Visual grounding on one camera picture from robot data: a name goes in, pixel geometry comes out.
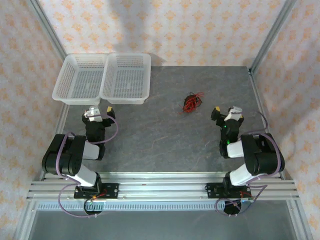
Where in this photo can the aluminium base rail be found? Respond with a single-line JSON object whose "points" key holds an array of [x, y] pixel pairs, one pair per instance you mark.
{"points": [[162, 190]]}

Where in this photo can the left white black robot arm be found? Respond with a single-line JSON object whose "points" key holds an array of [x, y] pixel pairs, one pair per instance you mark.
{"points": [[72, 155]]}

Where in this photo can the aluminium table side rail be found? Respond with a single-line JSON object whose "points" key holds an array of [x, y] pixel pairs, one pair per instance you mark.
{"points": [[260, 100], [61, 122]]}

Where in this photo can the grey metal shelf panel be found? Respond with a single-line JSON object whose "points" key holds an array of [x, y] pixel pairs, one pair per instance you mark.
{"points": [[160, 227]]}

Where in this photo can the white perforated plastic basket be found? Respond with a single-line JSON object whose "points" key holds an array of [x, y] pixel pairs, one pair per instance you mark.
{"points": [[75, 82], [125, 82]]}

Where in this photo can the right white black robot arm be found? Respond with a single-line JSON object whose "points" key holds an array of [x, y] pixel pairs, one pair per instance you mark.
{"points": [[260, 155]]}

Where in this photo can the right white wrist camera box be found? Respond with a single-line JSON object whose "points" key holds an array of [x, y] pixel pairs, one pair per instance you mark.
{"points": [[233, 112]]}

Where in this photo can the small circuit board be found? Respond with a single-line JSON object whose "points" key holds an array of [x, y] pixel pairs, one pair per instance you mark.
{"points": [[93, 205], [246, 203]]}

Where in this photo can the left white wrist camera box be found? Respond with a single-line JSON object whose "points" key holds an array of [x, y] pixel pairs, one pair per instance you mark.
{"points": [[93, 112]]}

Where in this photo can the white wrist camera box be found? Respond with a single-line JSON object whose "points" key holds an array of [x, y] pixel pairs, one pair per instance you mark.
{"points": [[93, 112], [233, 112]]}

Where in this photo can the aluminium frame post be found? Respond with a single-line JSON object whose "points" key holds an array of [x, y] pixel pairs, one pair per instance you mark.
{"points": [[47, 27], [272, 32]]}

